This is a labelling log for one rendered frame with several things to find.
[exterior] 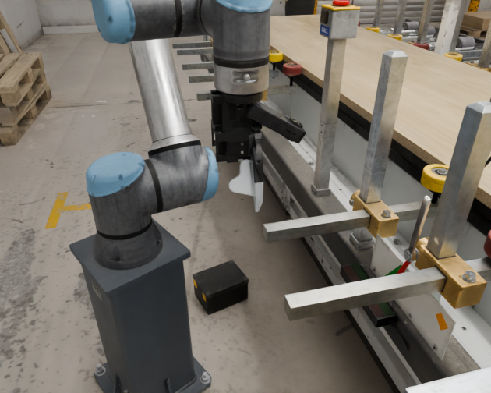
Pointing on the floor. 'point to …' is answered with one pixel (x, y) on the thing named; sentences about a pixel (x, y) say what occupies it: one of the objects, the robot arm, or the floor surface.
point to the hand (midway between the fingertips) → (252, 191)
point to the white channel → (447, 26)
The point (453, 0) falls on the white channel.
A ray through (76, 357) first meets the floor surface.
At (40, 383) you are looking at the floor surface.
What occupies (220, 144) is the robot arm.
